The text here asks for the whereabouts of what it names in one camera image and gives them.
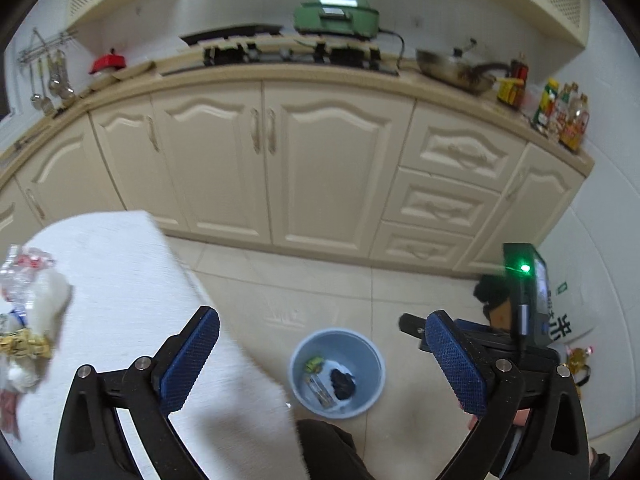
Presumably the cream kitchen base cabinet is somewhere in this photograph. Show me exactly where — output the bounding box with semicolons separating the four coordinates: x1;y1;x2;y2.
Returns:
0;55;596;277

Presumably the black gas stove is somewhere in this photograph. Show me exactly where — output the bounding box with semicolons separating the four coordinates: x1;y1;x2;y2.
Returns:
160;22;401;79

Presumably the metal wok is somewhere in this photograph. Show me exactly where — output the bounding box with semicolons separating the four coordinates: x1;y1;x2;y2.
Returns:
416;37;511;96

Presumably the metal utensil rack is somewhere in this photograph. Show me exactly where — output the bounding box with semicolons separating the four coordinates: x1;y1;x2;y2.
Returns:
19;29;80;61

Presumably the green and yellow labelled bottle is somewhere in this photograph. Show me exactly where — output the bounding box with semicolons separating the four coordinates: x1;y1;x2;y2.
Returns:
532;77;560;129

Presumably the white printed sack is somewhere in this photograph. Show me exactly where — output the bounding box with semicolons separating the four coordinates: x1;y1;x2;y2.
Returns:
545;275;601;349

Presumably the cream cabinet drawer carved front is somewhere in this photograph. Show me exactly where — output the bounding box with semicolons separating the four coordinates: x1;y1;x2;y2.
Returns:
384;167;501;236
371;220;476;267
400;101;527;192

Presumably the metal spoon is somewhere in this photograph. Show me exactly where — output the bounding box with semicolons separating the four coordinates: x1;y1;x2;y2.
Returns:
28;59;41;110

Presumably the green electric cooker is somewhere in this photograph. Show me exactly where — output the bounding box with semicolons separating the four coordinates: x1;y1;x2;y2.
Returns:
292;0;381;41

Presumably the clear plastic bag red print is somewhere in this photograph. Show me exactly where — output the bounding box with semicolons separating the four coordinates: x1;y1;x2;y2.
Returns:
0;244;56;307

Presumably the person's leg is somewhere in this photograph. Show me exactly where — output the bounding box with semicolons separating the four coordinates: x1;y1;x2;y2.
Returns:
295;420;377;480

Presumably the yellow snack wrapper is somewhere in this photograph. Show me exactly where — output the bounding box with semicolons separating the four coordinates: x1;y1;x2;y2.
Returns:
0;332;54;361

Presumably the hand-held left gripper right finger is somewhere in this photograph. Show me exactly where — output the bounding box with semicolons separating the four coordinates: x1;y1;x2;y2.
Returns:
425;310;591;480

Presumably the clear brown wrapper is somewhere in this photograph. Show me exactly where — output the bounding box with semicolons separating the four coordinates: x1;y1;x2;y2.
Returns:
307;377;336;407

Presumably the yellow seasoning box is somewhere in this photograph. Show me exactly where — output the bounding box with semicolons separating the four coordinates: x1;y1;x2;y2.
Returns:
496;76;526;109

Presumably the metal ladle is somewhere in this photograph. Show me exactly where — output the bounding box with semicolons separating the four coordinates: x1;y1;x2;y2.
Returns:
49;52;65;98
57;51;77;101

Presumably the black crumpled scrap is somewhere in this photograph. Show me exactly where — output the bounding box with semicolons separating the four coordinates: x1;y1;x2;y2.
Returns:
330;368;357;401

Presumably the black power cable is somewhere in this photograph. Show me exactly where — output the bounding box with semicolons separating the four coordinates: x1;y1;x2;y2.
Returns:
377;30;405;69

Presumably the white towel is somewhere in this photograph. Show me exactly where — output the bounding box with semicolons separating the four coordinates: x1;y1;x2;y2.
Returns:
0;210;307;480

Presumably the red pot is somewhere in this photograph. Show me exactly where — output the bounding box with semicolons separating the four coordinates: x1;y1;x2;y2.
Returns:
90;49;127;75

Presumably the clear seasoning bottle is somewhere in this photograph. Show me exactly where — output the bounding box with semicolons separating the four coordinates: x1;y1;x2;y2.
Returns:
550;82;574;139

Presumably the blue plastic waste bin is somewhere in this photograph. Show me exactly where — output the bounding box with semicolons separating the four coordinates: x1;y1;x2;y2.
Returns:
291;329;387;419

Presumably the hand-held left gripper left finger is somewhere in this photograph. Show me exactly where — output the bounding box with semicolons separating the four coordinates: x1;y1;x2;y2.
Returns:
53;305;221;480

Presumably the metal spatula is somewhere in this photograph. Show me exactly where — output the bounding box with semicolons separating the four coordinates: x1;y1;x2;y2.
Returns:
39;57;55;114

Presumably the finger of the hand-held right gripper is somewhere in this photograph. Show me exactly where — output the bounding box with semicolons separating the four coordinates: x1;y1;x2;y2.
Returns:
398;313;432;352
456;319;521;359

